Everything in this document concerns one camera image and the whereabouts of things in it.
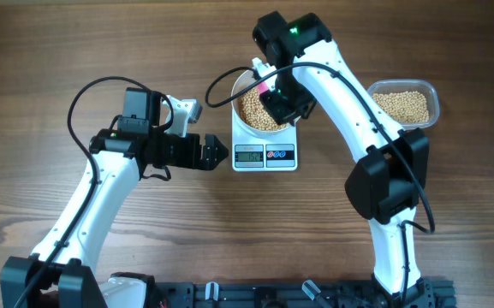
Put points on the soybeans in white bowl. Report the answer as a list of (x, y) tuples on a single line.
[(253, 113)]

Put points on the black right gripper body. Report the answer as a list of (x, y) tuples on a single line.
[(288, 100)]

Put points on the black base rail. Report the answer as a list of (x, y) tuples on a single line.
[(268, 294)]

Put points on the yellow soybeans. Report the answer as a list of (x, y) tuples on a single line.
[(403, 107)]

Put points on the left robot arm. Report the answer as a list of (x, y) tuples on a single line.
[(151, 131)]

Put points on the white bowl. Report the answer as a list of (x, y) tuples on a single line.
[(252, 131)]

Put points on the clear plastic container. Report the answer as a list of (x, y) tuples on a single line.
[(411, 85)]

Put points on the pink plastic scoop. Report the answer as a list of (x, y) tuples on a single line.
[(262, 88)]

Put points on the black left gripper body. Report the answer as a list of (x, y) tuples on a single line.
[(177, 152)]

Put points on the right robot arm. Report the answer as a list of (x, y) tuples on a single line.
[(386, 185)]

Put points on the white digital kitchen scale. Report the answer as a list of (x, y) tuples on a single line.
[(252, 154)]

